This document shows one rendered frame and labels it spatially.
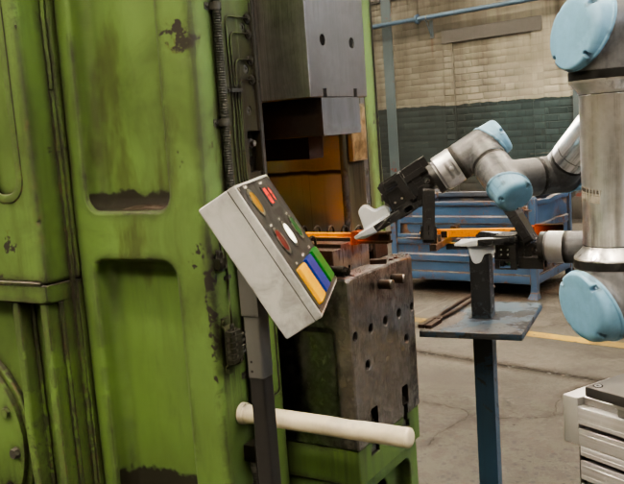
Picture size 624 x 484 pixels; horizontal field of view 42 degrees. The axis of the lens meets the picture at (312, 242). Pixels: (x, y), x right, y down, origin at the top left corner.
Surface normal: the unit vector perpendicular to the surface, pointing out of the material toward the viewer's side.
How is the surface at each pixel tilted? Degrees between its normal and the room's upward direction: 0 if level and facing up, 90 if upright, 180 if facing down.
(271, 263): 90
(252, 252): 90
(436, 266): 90
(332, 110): 90
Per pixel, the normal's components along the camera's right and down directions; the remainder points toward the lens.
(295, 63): -0.52, 0.15
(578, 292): -0.92, 0.25
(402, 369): 0.85, 0.01
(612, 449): -0.84, 0.14
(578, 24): -0.94, -0.02
